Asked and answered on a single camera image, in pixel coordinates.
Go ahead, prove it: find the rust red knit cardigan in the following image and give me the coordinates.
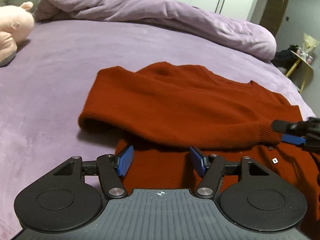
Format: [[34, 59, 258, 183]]
[[79, 62, 319, 239]]

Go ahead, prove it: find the black clothes pile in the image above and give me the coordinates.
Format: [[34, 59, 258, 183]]
[[271, 45, 299, 70]]

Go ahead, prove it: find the white yellow-legged side table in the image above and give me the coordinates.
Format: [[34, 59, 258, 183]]
[[285, 50, 313, 94]]

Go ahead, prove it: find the cream wrapped flower bouquet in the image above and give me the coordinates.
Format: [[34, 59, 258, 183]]
[[302, 33, 320, 57]]

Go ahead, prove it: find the purple bed sheet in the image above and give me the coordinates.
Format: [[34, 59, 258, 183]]
[[1, 20, 313, 239]]

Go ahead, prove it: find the dark wooden door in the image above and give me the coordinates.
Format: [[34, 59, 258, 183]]
[[259, 0, 289, 37]]

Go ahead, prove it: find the purple rolled duvet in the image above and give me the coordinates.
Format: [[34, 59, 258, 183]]
[[34, 0, 277, 61]]

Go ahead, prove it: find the pink plush toy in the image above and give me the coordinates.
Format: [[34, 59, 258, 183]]
[[1, 2, 35, 67]]

